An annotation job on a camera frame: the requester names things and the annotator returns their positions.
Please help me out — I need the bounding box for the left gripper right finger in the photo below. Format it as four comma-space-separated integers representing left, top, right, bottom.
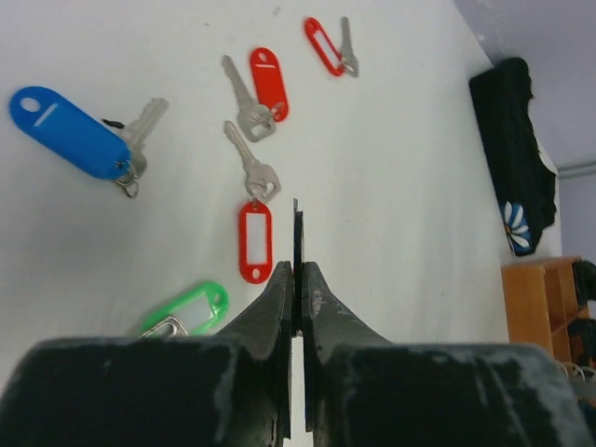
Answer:
302, 262, 591, 446

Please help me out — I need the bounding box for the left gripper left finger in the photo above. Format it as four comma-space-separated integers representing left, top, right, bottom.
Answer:
1, 262, 293, 446

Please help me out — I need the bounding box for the metal disc with keyrings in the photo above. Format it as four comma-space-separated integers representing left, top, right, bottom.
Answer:
557, 361, 595, 386

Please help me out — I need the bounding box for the green tagged key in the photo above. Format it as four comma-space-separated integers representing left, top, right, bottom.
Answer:
126, 280, 230, 338

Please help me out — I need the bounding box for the wooden compartment tray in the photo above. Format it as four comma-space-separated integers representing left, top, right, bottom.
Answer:
501, 257, 595, 362

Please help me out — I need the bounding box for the patterned item in tray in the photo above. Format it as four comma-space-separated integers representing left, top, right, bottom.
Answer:
567, 318, 595, 368

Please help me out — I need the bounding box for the dark item in tray corner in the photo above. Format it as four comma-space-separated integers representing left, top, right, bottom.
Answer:
572, 260, 596, 305

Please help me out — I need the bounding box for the black folded cloth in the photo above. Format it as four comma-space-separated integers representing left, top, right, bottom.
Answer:
468, 57, 557, 257

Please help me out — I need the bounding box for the blue tagged key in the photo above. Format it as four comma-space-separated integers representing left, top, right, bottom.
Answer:
8, 86, 169, 198

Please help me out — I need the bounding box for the solid red tagged key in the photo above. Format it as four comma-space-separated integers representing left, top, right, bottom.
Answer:
222, 47, 290, 142

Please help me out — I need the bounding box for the red open tagged key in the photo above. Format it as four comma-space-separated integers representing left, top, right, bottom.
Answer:
304, 16, 359, 78

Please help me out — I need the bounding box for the red frame tagged key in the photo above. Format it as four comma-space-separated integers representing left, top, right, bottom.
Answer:
223, 121, 281, 284

